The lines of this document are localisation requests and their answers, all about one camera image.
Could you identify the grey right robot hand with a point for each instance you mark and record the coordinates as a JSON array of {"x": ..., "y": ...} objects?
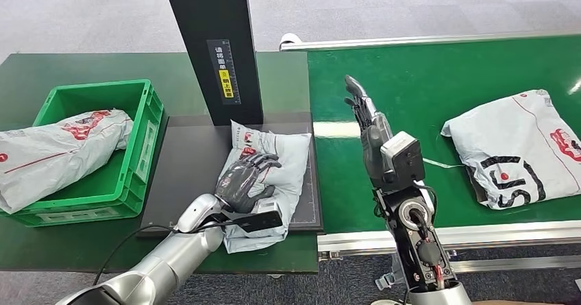
[{"x": 374, "y": 135}]

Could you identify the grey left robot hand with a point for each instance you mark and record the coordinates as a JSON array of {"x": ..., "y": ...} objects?
[{"x": 240, "y": 187}]

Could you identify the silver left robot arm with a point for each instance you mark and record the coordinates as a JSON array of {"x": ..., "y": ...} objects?
[{"x": 172, "y": 257}]

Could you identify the green conveyor belt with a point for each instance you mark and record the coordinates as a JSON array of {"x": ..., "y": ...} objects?
[{"x": 454, "y": 76}]

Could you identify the thin white paper strip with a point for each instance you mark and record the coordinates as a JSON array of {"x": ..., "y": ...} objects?
[{"x": 447, "y": 165}]

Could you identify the green plastic crate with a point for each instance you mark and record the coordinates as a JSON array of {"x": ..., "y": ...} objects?
[{"x": 127, "y": 180}]

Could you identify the black yellow column label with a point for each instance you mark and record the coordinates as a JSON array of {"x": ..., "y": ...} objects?
[{"x": 224, "y": 71}]

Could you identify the grey mailer bag black print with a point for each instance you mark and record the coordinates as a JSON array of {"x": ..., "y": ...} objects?
[{"x": 513, "y": 135}]

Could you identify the black scanner column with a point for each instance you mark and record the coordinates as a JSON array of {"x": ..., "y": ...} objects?
[{"x": 209, "y": 17}]

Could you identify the long grey mailer bag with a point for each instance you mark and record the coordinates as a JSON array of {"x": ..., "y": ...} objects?
[{"x": 50, "y": 155}]

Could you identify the dark green table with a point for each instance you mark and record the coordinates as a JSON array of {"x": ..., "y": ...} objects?
[{"x": 68, "y": 67}]

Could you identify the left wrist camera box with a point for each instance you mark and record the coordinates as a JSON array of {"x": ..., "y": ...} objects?
[{"x": 261, "y": 219}]

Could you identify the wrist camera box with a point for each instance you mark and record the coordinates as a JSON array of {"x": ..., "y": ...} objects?
[
  {"x": 261, "y": 219},
  {"x": 404, "y": 160}
]

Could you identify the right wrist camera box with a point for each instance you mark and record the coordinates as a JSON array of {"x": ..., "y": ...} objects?
[{"x": 404, "y": 160}]

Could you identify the black scanner base plate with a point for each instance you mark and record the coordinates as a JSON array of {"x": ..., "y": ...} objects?
[{"x": 186, "y": 166}]

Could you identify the aluminium conveyor side rail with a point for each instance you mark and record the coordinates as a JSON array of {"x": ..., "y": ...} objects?
[
  {"x": 408, "y": 40},
  {"x": 522, "y": 232}
]

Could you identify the grey metal conveyor bracket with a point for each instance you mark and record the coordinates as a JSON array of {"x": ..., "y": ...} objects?
[{"x": 386, "y": 278}]

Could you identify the aluminium conveyor frame bar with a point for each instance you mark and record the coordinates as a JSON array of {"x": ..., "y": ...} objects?
[{"x": 531, "y": 263}]

